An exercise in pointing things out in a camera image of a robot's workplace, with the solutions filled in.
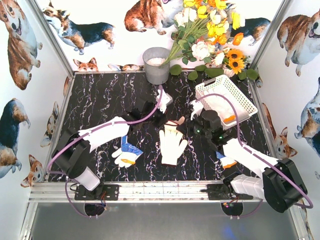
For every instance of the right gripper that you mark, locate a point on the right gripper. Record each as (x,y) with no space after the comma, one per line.
(191,125)

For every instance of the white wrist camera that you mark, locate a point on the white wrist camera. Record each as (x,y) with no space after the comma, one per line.
(197,108)
(163,99)

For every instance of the grey metal bucket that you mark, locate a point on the grey metal bucket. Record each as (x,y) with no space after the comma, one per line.
(156,65)

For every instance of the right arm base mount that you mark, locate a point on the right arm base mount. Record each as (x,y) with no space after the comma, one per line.
(223,192)

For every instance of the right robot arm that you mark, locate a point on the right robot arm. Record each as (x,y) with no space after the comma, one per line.
(276,181)

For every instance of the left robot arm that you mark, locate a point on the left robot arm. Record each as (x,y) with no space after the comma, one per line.
(75,146)

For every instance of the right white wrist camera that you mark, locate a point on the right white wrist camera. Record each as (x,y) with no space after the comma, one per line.
(197,108)

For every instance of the cream rubber glove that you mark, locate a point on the cream rubber glove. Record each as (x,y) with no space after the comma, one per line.
(172,146)
(171,125)

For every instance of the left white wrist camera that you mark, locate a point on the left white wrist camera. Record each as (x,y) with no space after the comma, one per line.
(163,99)

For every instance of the white plastic storage basket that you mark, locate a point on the white plastic storage basket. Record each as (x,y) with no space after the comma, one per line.
(223,87)

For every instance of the blue dotted glove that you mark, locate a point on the blue dotted glove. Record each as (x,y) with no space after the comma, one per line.
(226,162)
(127,154)

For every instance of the artificial flower bouquet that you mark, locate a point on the artificial flower bouquet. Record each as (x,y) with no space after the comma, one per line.
(209,31)

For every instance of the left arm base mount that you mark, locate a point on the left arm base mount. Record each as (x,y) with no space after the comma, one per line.
(108,192)

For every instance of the aluminium front rail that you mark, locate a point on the aluminium front rail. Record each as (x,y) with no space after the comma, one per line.
(135,192)

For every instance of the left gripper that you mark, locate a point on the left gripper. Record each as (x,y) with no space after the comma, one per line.
(155,115)

